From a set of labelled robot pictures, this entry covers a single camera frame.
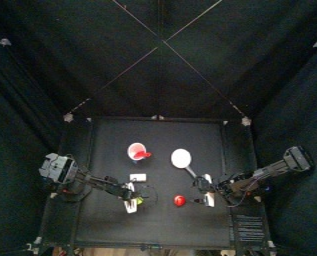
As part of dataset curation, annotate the red toy apple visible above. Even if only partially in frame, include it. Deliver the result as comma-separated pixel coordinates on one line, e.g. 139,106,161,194
173,195,188,208

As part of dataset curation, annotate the red toy chili pepper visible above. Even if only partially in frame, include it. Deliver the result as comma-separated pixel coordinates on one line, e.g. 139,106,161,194
133,150,153,160

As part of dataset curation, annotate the thin diagonal frame cord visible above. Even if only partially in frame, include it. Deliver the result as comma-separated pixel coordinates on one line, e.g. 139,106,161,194
110,0,249,118
67,0,225,115

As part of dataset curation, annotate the red cup white inside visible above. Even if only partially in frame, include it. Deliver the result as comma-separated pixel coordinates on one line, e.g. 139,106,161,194
126,142,149,162

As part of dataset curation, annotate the small white block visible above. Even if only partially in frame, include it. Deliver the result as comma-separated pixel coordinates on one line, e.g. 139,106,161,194
129,173,147,183

